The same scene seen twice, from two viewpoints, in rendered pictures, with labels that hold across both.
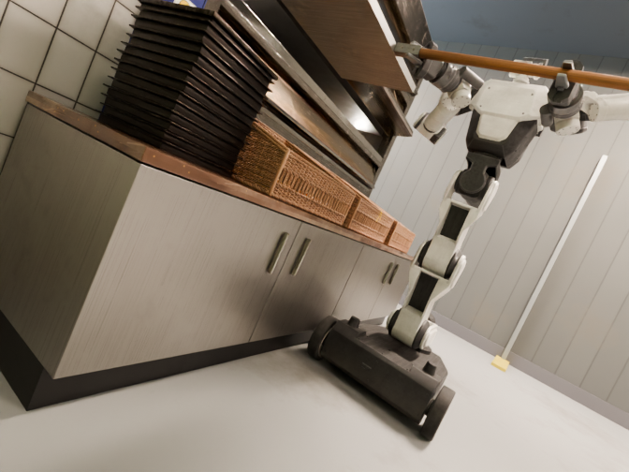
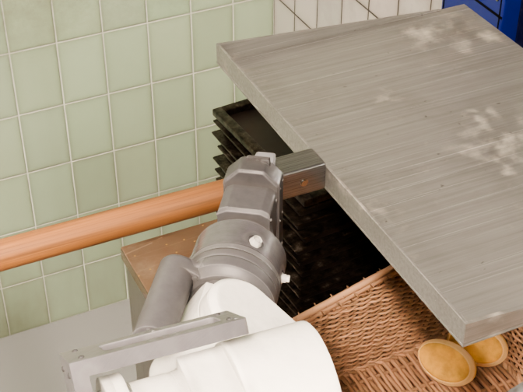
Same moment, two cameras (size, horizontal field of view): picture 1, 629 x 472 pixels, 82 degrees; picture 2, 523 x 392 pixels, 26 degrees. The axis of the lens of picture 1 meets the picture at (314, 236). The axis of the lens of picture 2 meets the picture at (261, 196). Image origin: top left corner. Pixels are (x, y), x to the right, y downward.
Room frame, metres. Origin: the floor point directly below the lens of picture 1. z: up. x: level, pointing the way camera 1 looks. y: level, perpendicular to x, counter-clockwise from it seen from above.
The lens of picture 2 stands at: (1.79, -0.81, 1.90)
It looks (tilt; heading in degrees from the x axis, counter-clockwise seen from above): 37 degrees down; 126
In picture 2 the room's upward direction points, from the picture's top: straight up
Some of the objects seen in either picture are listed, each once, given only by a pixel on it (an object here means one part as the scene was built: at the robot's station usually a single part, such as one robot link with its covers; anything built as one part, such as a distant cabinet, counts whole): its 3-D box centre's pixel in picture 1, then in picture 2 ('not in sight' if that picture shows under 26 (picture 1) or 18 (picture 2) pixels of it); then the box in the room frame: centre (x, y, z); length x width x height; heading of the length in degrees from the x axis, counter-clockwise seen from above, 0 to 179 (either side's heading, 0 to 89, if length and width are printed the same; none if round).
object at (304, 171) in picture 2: (408, 51); (279, 178); (1.25, -0.03, 1.21); 0.09 x 0.04 x 0.03; 61
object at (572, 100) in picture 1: (565, 91); not in sight; (1.09, -0.50, 1.22); 0.12 x 0.10 x 0.13; 143
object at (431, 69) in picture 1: (433, 67); (247, 244); (1.29, -0.14, 1.22); 0.12 x 0.10 x 0.13; 116
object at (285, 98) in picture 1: (323, 131); not in sight; (2.07, 0.20, 1.02); 1.79 x 0.11 x 0.19; 151
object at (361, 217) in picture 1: (341, 197); not in sight; (1.95, -0.04, 0.72); 0.56 x 0.49 x 0.28; 152
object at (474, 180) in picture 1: (477, 183); not in sight; (1.63, -0.57, 1.01); 0.28 x 0.13 x 0.18; 151
